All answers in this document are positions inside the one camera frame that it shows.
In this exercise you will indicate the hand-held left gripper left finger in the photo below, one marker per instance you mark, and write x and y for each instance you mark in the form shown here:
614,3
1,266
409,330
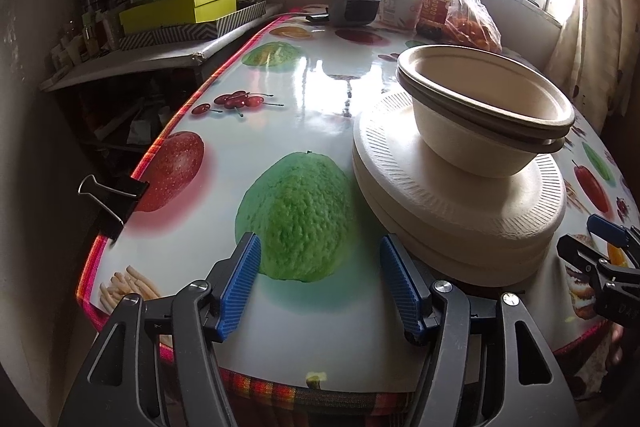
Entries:
240,287

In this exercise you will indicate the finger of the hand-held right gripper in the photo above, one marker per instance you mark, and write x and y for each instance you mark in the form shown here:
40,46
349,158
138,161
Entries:
582,257
610,229

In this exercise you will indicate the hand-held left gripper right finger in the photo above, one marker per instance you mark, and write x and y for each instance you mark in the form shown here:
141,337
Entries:
402,292

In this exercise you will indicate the white foam plate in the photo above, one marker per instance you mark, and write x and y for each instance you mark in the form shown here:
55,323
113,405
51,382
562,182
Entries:
475,247
400,157
475,274

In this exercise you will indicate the large beige paper bowl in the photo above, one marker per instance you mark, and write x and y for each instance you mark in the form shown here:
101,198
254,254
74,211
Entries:
480,82
475,152

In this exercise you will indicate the person's right hand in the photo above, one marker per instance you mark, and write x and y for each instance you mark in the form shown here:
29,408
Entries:
616,347

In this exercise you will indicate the black binder clip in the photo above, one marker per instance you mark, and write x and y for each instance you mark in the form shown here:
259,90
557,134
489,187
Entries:
122,202

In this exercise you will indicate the food print tablecloth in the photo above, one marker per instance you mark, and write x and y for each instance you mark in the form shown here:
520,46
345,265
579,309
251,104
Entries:
300,107

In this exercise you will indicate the fruit print curtain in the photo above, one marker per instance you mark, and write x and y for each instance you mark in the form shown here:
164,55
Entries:
585,32

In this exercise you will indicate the white side shelf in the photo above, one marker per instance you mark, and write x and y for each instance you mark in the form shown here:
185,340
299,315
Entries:
125,62

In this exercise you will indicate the striped grey box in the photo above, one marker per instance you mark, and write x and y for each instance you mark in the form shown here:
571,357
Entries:
175,38

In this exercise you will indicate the red label glass jar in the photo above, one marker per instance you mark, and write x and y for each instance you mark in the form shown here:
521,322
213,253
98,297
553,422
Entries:
434,12

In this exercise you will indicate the lime green box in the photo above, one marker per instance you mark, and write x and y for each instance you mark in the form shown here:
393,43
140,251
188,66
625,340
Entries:
170,14

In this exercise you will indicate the white plastic tub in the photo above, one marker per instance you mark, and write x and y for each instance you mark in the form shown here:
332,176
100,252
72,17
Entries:
397,9

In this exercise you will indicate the cluster of small bottles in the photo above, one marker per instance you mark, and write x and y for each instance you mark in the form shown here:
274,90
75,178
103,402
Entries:
85,32

